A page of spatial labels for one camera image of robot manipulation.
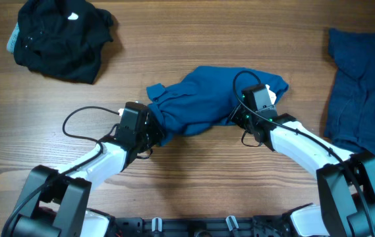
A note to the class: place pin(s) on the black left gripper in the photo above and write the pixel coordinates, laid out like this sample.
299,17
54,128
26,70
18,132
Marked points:
157,128

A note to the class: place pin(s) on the dark navy shirt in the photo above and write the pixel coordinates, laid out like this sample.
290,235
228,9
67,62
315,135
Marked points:
351,109

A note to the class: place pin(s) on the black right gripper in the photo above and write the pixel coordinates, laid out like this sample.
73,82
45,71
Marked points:
236,116

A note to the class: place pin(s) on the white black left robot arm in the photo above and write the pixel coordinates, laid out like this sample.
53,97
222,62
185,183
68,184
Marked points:
53,202

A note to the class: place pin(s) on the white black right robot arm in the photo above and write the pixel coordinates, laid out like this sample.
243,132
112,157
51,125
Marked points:
346,181

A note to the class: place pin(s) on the teal blue polo shirt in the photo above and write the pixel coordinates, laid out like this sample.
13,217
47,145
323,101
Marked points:
205,98

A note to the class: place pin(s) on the black crumpled garment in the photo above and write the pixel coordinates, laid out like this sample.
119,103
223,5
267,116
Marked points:
61,38

